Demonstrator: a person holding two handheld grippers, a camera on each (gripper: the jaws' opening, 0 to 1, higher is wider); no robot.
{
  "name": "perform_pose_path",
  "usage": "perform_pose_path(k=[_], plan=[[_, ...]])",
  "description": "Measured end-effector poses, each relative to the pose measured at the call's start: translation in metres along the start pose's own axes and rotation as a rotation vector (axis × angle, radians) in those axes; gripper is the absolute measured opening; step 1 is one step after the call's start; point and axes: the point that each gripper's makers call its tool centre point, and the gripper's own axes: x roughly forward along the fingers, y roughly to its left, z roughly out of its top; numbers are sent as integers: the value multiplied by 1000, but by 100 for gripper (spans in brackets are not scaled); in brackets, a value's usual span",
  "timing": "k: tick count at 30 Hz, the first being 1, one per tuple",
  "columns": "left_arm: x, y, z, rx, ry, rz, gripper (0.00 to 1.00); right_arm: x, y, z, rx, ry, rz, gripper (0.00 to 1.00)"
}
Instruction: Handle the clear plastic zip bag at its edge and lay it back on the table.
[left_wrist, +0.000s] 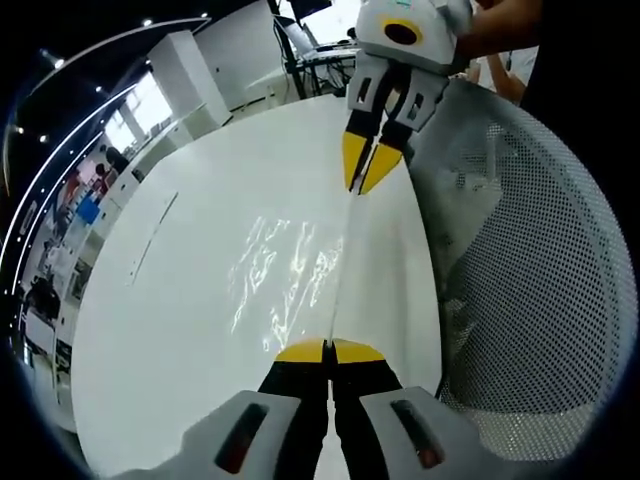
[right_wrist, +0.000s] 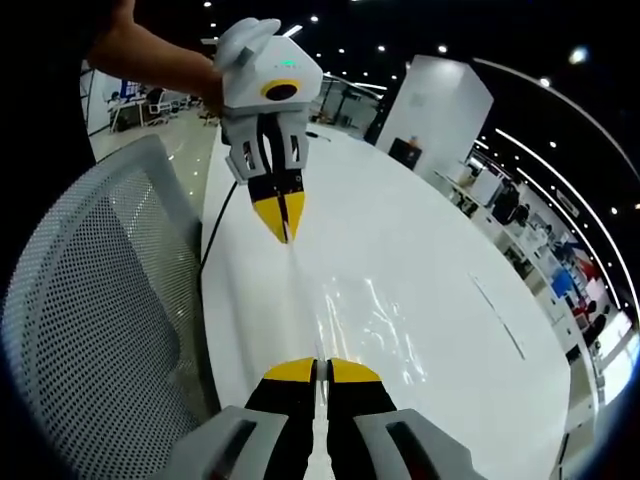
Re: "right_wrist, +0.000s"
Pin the grey mesh office chair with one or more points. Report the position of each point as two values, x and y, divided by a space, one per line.
90 310

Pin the white square pillar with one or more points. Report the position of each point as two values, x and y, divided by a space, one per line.
435 105

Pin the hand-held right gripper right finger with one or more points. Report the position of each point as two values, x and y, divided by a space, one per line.
380 435

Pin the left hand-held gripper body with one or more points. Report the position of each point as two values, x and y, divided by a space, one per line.
260 75

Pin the white counter row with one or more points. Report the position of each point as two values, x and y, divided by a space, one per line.
550 260

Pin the clear food packaging bag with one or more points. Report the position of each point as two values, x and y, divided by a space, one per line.
360 320

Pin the black box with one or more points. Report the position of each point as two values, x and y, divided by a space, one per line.
405 151

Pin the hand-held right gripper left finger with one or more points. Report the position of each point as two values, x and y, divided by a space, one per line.
260 430

